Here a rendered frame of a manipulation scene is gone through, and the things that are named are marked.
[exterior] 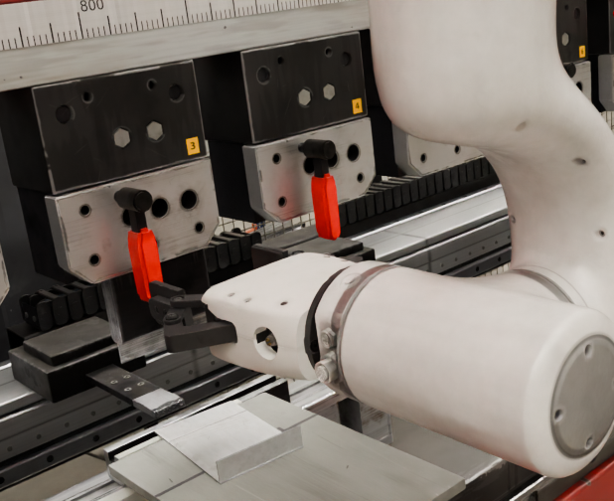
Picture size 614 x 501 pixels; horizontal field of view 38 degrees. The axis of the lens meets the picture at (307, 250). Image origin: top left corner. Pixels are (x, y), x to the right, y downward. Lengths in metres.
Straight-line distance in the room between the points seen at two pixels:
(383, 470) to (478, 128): 0.40
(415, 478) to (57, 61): 0.44
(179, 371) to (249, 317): 0.62
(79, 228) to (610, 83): 0.78
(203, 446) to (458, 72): 0.51
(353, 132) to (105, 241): 0.29
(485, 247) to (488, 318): 1.10
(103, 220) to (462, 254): 0.86
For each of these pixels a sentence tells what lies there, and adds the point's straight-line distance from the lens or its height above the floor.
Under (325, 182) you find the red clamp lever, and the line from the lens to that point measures 0.84.
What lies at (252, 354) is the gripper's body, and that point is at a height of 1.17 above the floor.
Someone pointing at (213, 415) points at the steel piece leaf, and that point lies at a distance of 0.88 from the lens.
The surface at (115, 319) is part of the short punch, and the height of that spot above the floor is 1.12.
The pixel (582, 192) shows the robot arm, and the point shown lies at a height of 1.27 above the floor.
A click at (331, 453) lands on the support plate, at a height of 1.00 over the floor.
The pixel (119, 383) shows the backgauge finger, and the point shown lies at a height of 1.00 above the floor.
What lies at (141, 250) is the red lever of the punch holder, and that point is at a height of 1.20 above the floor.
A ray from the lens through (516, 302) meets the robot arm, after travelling 0.45.
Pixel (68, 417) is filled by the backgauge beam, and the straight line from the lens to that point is 1.10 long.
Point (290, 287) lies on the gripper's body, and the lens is 0.56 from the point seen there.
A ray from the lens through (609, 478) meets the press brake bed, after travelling 1.22.
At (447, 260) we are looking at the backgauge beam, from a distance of 1.47.
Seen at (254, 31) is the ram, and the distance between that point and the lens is 0.83.
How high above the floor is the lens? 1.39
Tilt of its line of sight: 16 degrees down
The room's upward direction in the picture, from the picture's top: 7 degrees counter-clockwise
